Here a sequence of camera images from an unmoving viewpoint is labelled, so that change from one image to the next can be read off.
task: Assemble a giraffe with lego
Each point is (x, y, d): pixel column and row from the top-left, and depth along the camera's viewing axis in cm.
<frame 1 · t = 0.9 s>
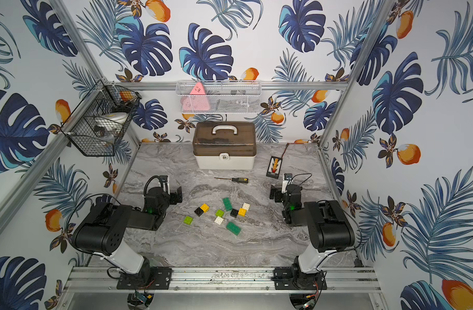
left hand: (169, 184, 95), fingers open
right hand: (283, 185, 97), fingers open
lime green square brick: (188, 219, 90), point 2 cm above the table
black square brick left: (198, 211, 93), point 2 cm above the table
yellow square brick left: (205, 208, 94), point 2 cm above the table
dark green long brick upper: (227, 204, 97), on the table
lime green brick centre: (220, 213, 92), point 2 cm above the table
white square brick lower: (218, 220, 90), point 2 cm above the table
dark green long brick lower: (234, 228, 87), point 2 cm above the table
black square brick centre: (234, 212, 92), point 2 cm above the table
yellow square brick right: (242, 212, 93), point 2 cm above the table
white square brick right: (246, 206, 94), point 2 cm above the table
brown lid storage box: (224, 145, 97), point 19 cm above the table
black handle screwdriver: (240, 180, 103), point 3 cm above the table
black card with arrows: (274, 167, 110), point 2 cm above the table

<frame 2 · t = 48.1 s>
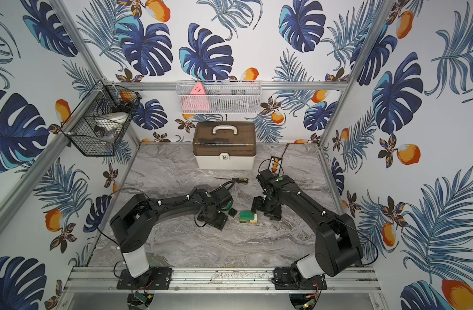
left hand: (216, 220, 88), fingers open
right hand: (260, 213, 83), fingers open
dark green long brick lower: (245, 216, 94), on the table
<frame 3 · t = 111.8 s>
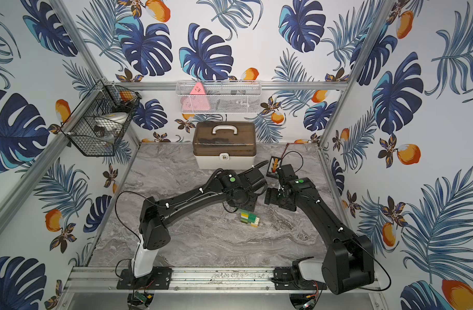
left hand: (250, 202, 77), fingers open
right hand: (275, 200, 84), fingers open
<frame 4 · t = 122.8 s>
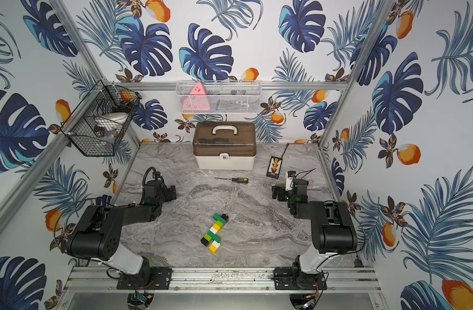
left hand: (161, 185, 95), fingers open
right hand: (282, 186, 98), fingers open
dark green long brick lower: (214, 236, 85), point 3 cm above the table
dark green long brick upper: (218, 217, 90), point 3 cm above the table
